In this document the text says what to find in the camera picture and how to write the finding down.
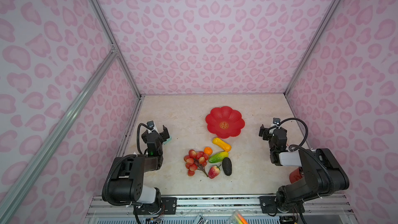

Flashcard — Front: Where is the green yellow fake mango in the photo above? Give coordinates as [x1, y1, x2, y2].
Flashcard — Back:
[208, 151, 229, 163]

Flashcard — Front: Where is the aluminium front rail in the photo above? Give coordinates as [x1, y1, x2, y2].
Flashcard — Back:
[84, 194, 358, 224]

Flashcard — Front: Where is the red fake strawberry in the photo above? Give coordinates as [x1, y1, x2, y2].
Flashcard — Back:
[207, 166, 221, 179]

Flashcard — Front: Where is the small teal packet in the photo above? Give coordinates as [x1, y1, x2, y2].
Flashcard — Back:
[163, 138, 172, 145]

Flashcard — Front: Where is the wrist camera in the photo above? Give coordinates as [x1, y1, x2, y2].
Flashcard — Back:
[146, 120, 156, 131]
[272, 118, 281, 126]

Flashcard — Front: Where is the red flower-shaped fruit bowl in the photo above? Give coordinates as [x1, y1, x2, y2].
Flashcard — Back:
[205, 106, 246, 139]

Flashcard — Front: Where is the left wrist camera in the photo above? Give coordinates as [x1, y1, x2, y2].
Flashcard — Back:
[146, 120, 156, 131]

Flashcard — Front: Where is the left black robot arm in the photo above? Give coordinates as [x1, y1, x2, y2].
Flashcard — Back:
[102, 121, 170, 212]

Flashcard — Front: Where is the red pencil cup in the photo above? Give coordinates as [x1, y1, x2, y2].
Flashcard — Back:
[289, 168, 303, 184]

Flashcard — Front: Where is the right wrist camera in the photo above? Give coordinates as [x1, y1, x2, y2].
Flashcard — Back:
[272, 118, 281, 126]

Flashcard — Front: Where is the red fake grape bunch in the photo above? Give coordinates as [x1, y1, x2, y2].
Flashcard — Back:
[184, 149, 208, 177]

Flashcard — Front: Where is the small fake orange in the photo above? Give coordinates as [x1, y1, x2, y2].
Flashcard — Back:
[204, 147, 213, 156]

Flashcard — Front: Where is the yellow fake fruit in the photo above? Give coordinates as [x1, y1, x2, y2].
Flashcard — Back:
[212, 138, 232, 152]

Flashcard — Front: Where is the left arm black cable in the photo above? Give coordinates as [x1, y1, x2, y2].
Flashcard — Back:
[136, 122, 153, 156]

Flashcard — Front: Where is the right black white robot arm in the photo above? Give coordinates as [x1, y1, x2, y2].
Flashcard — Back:
[259, 126, 349, 213]

